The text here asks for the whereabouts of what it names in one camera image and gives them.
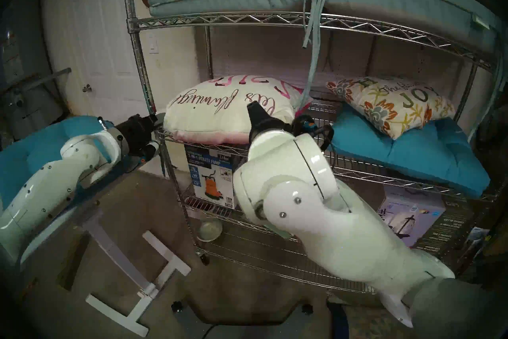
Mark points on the teal seat cushion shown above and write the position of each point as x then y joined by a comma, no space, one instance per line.
27,155
412,159

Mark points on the grey metal frame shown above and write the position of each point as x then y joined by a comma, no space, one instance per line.
39,80

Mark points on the white pink script pillow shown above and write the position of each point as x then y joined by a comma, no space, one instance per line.
214,112

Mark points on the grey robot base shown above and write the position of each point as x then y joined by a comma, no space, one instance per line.
238,326

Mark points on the wooden board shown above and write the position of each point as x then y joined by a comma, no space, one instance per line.
73,262

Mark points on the floral print throw pillow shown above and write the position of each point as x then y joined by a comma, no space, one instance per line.
393,104

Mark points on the grey metal tank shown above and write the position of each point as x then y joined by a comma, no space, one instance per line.
31,112

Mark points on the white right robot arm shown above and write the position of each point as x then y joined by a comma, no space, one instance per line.
317,215

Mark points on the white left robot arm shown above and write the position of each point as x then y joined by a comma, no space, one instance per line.
51,191

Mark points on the white wall light switch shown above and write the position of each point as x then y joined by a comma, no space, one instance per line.
153,44

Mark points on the utility pump cardboard box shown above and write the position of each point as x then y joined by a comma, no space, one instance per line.
210,179

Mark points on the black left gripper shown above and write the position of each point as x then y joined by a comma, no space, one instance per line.
139,135

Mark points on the lamp picture cardboard box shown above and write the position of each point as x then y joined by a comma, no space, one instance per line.
416,215

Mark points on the white rolling side table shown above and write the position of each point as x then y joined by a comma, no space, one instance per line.
131,294

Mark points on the zigzag-edged paper sheets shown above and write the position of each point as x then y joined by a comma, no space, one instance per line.
283,234

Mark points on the white panel door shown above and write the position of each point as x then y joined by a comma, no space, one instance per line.
95,24

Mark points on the black round knob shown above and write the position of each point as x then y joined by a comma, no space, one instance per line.
177,307
306,309

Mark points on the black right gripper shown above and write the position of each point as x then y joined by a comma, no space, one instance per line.
266,128

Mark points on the small metal bowl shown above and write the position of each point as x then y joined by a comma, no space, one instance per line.
209,229

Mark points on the metal door knob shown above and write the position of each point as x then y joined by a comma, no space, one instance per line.
87,88

